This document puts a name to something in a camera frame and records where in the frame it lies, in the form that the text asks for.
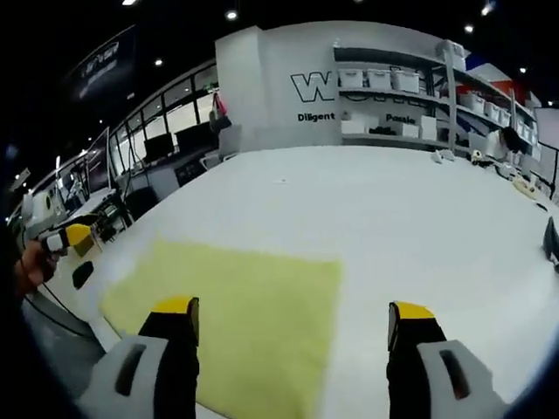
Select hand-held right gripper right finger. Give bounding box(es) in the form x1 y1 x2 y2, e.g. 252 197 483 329
386 300 508 419

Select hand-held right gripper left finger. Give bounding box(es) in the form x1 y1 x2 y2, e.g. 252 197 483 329
77 296 201 419

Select person's left hand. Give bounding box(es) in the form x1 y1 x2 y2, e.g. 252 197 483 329
15 238 60 299

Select small black object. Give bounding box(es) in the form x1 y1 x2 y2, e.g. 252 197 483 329
72 261 95 290

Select black computer monitor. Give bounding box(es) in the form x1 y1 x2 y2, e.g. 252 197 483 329
143 133 176 166
174 121 215 154

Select dark hanging banner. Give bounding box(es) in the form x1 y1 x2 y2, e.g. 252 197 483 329
65 25 137 102

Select grey office chair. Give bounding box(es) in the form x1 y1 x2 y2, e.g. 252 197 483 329
198 124 244 172

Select black curved object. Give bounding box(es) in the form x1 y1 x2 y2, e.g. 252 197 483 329
542 216 559 274

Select hanging bag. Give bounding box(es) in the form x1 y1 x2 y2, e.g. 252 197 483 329
209 91 233 131

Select grey metal shelf rack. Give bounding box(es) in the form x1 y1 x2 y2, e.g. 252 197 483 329
334 39 545 161

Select rows of white storage bins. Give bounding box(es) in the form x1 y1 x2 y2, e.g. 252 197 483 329
340 39 541 145

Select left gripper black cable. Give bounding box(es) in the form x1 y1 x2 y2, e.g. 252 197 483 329
17 257 108 341

